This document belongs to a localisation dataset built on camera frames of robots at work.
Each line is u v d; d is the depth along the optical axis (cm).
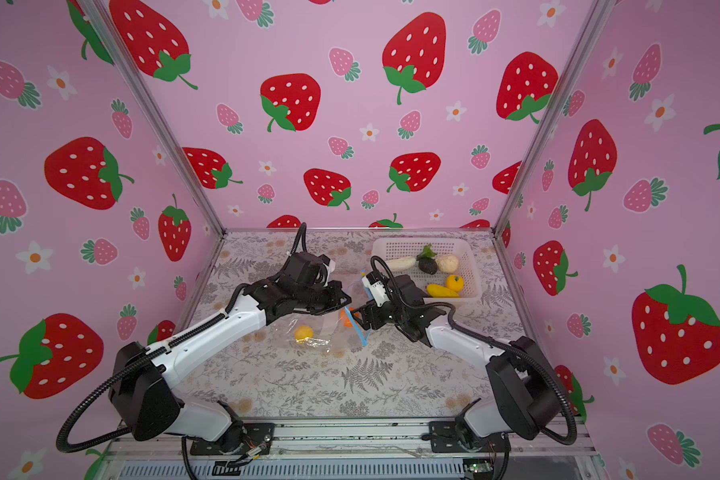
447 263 104
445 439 73
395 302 68
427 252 105
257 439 73
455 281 98
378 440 75
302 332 87
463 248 105
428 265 104
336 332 78
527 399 43
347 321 76
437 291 98
